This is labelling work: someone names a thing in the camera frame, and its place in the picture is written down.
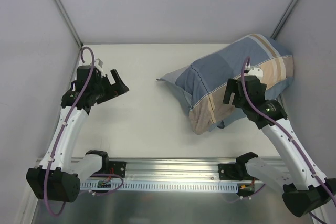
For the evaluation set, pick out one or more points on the aluminium frame post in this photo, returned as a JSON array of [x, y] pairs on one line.
[[68, 22], [284, 18]]

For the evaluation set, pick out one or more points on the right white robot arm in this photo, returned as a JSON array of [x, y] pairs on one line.
[[306, 187]]

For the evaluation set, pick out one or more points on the right aluminium frame post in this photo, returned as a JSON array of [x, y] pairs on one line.
[[284, 18]]

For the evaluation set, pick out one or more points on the blue beige striped pillowcase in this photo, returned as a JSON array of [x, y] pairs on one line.
[[200, 87]]

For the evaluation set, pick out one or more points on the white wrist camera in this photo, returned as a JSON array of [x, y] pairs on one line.
[[254, 71], [99, 66]]

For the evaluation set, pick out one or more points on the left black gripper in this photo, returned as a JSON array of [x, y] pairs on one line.
[[109, 87]]

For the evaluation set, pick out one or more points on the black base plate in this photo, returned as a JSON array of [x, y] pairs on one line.
[[229, 172], [117, 167]]

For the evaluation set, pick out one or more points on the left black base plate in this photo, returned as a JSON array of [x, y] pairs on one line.
[[117, 167]]

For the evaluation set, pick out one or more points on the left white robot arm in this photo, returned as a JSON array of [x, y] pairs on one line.
[[56, 178]]

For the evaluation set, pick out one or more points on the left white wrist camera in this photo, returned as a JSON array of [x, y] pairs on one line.
[[99, 66]]

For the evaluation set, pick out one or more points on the aluminium mounting rail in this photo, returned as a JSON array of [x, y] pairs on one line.
[[173, 169]]

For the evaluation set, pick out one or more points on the slotted white cable duct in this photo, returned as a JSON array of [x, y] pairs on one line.
[[212, 187]]

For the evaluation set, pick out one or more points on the left aluminium frame post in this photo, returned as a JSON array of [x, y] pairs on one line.
[[68, 22]]

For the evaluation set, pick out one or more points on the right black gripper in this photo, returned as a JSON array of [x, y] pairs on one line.
[[237, 93]]

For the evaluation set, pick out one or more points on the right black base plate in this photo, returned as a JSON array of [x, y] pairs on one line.
[[229, 172]]

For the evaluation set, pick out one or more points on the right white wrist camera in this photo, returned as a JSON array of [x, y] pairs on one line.
[[254, 71]]

